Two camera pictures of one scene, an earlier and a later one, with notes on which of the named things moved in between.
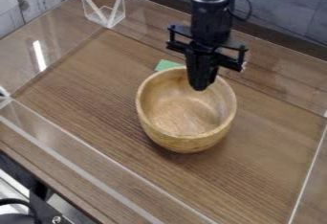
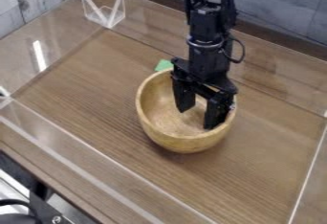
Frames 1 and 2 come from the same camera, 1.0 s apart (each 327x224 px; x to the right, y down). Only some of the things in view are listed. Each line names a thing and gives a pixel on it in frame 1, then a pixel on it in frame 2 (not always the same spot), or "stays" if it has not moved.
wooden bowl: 186,120 stays
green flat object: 163,65 stays
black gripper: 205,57 to 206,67
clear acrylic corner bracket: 105,14 stays
